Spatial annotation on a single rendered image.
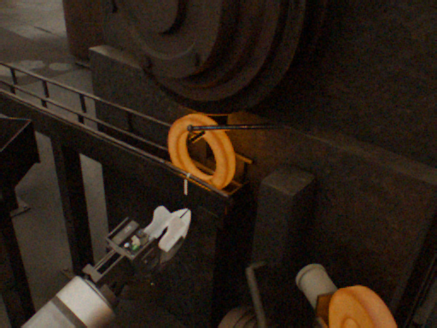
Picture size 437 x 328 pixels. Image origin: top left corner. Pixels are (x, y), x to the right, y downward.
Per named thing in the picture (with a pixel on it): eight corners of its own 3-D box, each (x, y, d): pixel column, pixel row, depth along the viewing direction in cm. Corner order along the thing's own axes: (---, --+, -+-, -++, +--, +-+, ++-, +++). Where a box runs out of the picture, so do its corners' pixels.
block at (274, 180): (274, 243, 105) (288, 158, 92) (303, 259, 101) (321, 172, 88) (247, 267, 98) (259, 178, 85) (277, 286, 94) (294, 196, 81)
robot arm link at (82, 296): (102, 344, 69) (67, 309, 74) (125, 320, 71) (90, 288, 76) (82, 320, 63) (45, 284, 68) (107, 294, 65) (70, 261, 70)
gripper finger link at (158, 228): (183, 195, 78) (146, 230, 74) (189, 214, 82) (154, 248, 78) (171, 187, 80) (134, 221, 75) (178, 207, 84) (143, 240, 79)
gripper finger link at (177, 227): (196, 202, 76) (159, 239, 72) (201, 222, 81) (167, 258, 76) (183, 195, 78) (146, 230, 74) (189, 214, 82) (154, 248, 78)
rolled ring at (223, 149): (229, 135, 90) (239, 130, 92) (166, 107, 100) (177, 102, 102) (224, 206, 100) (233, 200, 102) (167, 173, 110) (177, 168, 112)
